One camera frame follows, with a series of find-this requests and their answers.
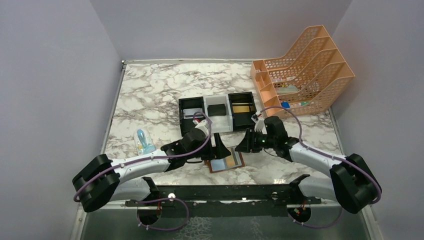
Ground gold card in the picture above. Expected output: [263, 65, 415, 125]
[232, 103, 251, 114]
[223, 154, 243, 169]

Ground brown leather card holder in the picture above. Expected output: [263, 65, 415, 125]
[204, 146, 245, 174]

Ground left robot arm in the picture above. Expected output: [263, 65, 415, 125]
[72, 128, 232, 213]

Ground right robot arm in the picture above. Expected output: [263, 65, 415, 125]
[235, 116, 382, 214]

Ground gold card in tray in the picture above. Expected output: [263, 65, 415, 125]
[232, 103, 251, 114]

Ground black cards in tray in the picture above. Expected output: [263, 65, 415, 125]
[207, 104, 227, 117]

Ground silver card in tray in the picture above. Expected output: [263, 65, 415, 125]
[182, 108, 202, 119]

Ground black right tray box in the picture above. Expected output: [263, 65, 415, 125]
[228, 91, 257, 132]

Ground black tray box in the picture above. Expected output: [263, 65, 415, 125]
[178, 96, 205, 137]
[228, 91, 257, 132]

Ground white middle tray box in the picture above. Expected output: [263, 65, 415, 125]
[203, 94, 233, 133]

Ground black left tray box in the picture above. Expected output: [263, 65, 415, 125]
[178, 96, 205, 137]

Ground blue correction tape blister pack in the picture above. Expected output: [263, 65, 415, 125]
[133, 128, 156, 156]

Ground orange plastic file organizer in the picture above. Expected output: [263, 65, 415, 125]
[250, 25, 355, 119]

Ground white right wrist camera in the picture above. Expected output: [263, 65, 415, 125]
[251, 113, 265, 132]

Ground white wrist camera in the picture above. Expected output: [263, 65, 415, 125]
[195, 119, 211, 137]
[251, 113, 265, 132]

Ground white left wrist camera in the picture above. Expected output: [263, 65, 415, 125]
[195, 119, 211, 137]

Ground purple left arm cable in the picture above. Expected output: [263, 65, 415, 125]
[73, 111, 214, 204]

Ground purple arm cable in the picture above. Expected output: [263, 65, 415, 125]
[253, 105, 382, 229]
[73, 111, 214, 204]

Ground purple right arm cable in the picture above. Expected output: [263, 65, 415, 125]
[253, 105, 382, 229]

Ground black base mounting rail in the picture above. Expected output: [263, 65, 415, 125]
[125, 184, 322, 218]

